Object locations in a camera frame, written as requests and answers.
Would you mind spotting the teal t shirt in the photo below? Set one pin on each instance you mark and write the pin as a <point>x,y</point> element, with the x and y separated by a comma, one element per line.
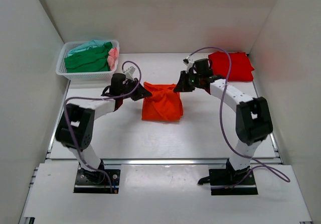
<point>87,46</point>

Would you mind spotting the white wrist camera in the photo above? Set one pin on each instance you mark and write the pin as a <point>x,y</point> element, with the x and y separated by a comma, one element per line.
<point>129,73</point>
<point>188,61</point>

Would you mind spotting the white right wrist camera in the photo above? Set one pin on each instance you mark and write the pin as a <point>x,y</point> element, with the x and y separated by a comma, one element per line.
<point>188,61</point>

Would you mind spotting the white plastic laundry basket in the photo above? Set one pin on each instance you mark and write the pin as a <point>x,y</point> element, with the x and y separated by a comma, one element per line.
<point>61,70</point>

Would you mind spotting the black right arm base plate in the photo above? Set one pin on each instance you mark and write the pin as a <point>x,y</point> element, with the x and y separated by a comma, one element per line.
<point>227,181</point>

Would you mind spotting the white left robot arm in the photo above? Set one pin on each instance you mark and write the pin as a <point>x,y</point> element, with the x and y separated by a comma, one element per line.
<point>75,127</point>

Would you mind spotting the folded red t shirt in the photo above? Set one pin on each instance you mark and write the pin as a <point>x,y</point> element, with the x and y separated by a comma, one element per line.
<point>241,69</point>

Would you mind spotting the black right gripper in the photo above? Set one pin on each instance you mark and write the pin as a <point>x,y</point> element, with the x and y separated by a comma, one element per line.
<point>180,87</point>

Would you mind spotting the orange t shirt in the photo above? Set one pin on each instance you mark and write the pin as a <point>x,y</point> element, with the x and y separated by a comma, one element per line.
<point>164,105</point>

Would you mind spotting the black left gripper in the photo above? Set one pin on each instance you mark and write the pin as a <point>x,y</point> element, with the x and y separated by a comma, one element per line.
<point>142,93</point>

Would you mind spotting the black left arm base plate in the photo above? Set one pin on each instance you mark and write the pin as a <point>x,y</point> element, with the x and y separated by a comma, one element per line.
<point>97,183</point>

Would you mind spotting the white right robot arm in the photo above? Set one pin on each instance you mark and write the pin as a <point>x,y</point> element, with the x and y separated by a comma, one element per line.
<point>253,121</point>

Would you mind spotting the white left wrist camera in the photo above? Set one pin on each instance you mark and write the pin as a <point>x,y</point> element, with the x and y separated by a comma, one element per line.
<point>129,73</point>

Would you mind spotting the pink t shirt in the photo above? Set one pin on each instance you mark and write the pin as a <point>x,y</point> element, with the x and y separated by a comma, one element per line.
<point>112,57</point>

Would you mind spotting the aluminium table rail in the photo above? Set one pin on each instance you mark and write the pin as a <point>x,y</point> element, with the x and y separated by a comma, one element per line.
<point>204,134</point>

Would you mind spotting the green t shirt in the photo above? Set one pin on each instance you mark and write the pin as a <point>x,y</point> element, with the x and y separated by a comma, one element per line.
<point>91,60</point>

